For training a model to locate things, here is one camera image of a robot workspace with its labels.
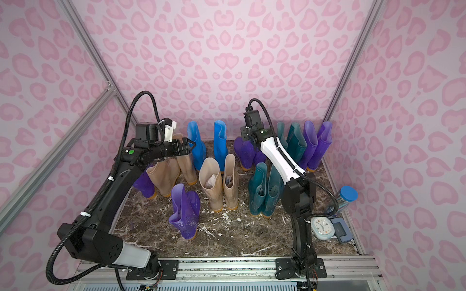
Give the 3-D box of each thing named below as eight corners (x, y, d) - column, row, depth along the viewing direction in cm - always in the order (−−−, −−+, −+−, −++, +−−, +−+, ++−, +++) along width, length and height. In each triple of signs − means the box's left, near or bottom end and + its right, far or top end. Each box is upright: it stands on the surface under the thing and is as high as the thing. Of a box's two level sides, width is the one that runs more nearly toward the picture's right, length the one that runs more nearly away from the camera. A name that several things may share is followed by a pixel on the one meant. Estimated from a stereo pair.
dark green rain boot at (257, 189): (249, 221, 88) (252, 195, 67) (248, 193, 98) (250, 162, 77) (263, 221, 88) (270, 195, 67) (261, 193, 98) (266, 162, 77)
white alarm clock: (314, 239, 83) (316, 237, 80) (309, 219, 88) (311, 216, 86) (334, 239, 82) (337, 237, 80) (328, 219, 88) (330, 216, 86)
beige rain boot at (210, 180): (206, 215, 90) (196, 189, 69) (209, 188, 100) (201, 157, 79) (223, 215, 90) (217, 189, 69) (224, 188, 100) (220, 157, 79)
